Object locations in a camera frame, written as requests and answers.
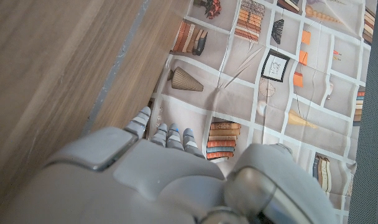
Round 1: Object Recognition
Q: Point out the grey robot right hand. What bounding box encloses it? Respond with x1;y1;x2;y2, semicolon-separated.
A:
2;106;339;224

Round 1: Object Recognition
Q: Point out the printed bookshelf backdrop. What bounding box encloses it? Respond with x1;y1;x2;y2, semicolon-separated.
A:
145;0;378;224

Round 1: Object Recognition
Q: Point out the dark grey mesh panel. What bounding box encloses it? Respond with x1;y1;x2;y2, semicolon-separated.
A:
347;0;378;224

